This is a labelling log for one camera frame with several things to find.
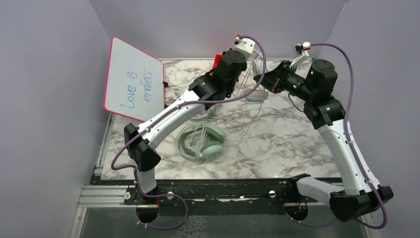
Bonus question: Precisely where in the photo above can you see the pink framed whiteboard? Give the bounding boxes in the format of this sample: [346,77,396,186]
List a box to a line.
[103,37,164,121]

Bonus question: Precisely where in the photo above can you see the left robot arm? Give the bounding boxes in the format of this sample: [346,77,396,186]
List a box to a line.
[124,48,253,204]

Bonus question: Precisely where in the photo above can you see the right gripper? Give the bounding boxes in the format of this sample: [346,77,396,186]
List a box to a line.
[253,60,315,102]

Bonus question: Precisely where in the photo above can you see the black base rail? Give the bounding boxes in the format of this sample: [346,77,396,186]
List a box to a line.
[92,178,352,218]

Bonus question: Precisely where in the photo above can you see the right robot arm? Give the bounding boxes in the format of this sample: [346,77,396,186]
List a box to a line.
[254,59,394,222]

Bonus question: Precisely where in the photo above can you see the white headphones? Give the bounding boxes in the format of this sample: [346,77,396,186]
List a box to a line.
[240,53,268,104]

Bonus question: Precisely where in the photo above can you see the green headphones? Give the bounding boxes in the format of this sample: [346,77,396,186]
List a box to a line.
[176,122,227,162]

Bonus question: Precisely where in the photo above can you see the green headphone cable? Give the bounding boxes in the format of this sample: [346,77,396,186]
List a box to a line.
[188,123,214,162]

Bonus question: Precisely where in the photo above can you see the grey white gaming headset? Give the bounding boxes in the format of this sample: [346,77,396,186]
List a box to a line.
[190,104,217,122]

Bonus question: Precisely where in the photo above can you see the red plastic bin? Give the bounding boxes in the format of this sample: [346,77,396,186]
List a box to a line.
[212,54,223,69]

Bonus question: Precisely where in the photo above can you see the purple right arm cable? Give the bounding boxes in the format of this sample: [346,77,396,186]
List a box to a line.
[284,43,388,230]

